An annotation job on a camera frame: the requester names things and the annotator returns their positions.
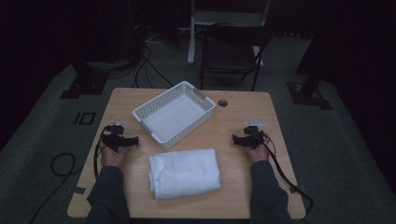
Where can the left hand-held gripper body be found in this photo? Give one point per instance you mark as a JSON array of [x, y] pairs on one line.
[[114, 140]]

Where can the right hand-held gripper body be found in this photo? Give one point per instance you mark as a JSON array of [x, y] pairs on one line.
[[254, 138]]

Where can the white plastic basket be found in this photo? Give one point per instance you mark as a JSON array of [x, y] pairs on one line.
[[174, 119]]

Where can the white cloth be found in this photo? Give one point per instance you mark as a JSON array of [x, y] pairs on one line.
[[183, 174]]

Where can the person's right hand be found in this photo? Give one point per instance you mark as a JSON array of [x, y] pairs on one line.
[[260, 154]]

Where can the person's left hand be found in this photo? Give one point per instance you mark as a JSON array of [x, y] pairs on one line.
[[112, 158]]

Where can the grey tape piece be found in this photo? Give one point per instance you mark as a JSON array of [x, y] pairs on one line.
[[296, 188], [79, 190]]

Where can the black floor stand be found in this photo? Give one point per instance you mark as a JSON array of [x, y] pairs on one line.
[[308, 90], [85, 82]]

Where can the black folding chair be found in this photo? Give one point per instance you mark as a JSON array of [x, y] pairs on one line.
[[230, 56]]

